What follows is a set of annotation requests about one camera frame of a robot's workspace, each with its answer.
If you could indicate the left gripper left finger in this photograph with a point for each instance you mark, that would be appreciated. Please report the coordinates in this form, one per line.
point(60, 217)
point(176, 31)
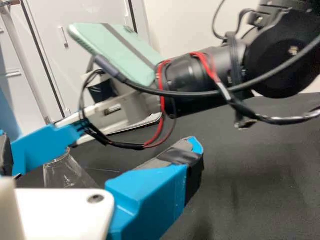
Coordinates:
point(5, 155)

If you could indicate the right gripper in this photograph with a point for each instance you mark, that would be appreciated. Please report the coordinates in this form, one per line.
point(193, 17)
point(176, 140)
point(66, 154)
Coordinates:
point(135, 110)

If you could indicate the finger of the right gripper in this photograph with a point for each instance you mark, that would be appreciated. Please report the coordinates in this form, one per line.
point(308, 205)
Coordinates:
point(37, 150)

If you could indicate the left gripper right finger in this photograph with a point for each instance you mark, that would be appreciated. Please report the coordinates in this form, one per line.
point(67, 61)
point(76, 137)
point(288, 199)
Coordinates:
point(150, 195)

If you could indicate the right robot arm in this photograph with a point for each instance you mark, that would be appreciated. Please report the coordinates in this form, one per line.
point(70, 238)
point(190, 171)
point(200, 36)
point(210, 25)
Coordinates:
point(275, 50)

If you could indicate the clear flask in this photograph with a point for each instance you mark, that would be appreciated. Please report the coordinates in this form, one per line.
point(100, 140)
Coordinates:
point(65, 172)

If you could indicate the white cabinet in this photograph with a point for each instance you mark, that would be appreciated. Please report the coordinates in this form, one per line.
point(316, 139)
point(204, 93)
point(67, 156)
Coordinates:
point(42, 62)

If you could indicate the right wrist camera phone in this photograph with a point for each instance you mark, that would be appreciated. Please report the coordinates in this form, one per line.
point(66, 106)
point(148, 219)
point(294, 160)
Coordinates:
point(117, 50)

